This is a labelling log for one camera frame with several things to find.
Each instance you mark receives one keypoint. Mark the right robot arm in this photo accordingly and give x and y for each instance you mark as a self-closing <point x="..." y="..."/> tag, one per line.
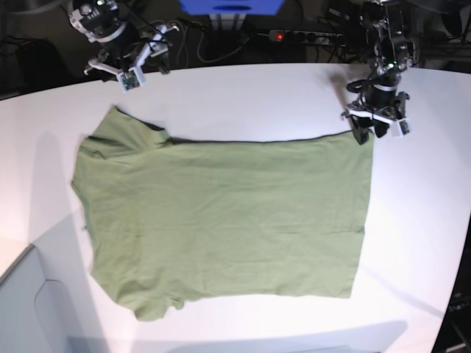
<point x="100" y="19"/>

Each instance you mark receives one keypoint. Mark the blue box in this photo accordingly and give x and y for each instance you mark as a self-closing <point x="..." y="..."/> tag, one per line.
<point x="251" y="7"/>

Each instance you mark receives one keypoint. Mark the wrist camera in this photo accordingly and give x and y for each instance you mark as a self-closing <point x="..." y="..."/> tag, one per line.
<point x="130" y="80"/>
<point x="400" y="128"/>

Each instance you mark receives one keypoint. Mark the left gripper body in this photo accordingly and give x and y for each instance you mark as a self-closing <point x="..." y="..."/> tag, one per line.
<point x="377" y="99"/>

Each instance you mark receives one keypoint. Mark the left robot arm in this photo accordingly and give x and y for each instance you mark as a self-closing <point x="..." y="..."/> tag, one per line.
<point x="386" y="41"/>

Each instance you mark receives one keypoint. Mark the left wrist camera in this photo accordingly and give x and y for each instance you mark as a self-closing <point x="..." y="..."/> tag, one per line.
<point x="400" y="128"/>

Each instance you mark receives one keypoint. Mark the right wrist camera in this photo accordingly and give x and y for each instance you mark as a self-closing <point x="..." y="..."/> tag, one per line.
<point x="130" y="80"/>

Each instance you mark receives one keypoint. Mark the green T-shirt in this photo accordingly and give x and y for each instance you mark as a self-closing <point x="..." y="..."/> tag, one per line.
<point x="176" y="221"/>

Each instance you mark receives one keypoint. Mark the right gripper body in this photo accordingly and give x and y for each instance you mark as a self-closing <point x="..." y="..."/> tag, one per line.
<point x="129" y="49"/>

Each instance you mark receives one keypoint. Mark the white power strip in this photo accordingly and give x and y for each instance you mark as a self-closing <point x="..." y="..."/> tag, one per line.
<point x="307" y="37"/>

